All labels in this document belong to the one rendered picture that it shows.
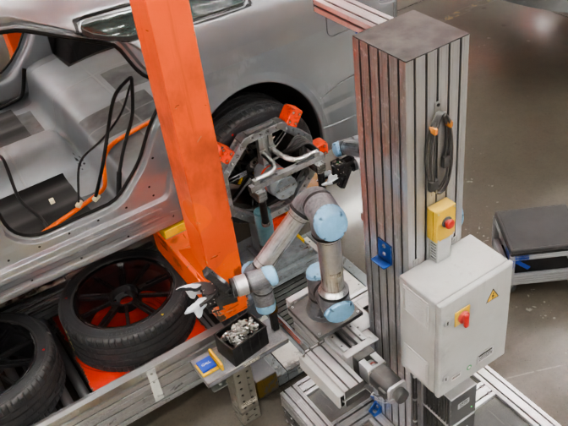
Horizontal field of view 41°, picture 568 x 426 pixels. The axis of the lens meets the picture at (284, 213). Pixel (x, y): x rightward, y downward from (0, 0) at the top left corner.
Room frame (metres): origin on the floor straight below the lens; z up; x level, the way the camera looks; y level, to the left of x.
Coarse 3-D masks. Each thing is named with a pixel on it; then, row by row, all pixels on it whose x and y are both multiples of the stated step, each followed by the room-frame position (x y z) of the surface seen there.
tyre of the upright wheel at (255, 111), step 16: (240, 96) 3.40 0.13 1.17; (256, 96) 3.41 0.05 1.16; (224, 112) 3.28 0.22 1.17; (240, 112) 3.24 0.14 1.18; (256, 112) 3.24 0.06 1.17; (272, 112) 3.27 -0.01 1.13; (224, 128) 3.17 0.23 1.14; (240, 128) 3.18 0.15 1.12; (304, 128) 3.36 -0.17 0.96; (224, 144) 3.14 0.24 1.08
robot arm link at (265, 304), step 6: (252, 294) 2.03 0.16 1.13; (270, 294) 1.98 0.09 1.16; (258, 300) 1.98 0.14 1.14; (264, 300) 1.97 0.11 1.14; (270, 300) 1.98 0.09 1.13; (258, 306) 1.98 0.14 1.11; (264, 306) 1.97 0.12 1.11; (270, 306) 1.97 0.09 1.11; (258, 312) 1.99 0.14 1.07; (264, 312) 1.97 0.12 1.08; (270, 312) 1.97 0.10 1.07
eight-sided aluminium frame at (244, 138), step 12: (276, 120) 3.22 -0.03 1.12; (252, 132) 3.17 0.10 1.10; (264, 132) 3.15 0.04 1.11; (288, 132) 3.21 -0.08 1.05; (300, 132) 3.25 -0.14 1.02; (240, 144) 3.09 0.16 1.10; (228, 168) 3.05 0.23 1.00; (300, 180) 3.28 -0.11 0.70; (228, 192) 3.03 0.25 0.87; (300, 192) 3.24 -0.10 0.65; (276, 204) 3.21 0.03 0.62; (288, 204) 3.19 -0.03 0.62; (240, 216) 3.05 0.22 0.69; (252, 216) 3.08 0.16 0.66
